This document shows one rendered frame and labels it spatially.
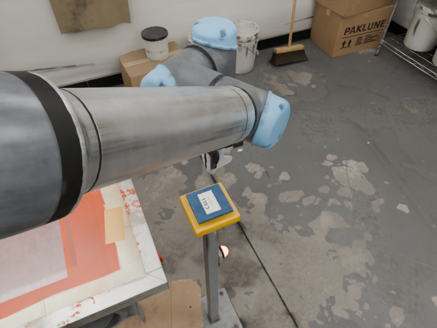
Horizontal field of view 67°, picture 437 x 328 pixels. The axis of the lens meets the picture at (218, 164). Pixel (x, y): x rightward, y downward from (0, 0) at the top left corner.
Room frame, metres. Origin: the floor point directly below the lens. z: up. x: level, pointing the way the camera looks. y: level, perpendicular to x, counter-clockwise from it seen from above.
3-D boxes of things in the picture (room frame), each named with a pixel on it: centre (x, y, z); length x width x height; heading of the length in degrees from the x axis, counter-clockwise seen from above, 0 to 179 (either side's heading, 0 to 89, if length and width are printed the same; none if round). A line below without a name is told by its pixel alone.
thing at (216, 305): (0.52, 0.03, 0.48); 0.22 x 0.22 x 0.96; 24
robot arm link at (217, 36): (0.52, 0.01, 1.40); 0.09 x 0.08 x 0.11; 145
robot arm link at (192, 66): (0.43, 0.05, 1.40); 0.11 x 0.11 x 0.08; 55
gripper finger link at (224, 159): (0.51, 0.00, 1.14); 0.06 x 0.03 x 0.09; 114
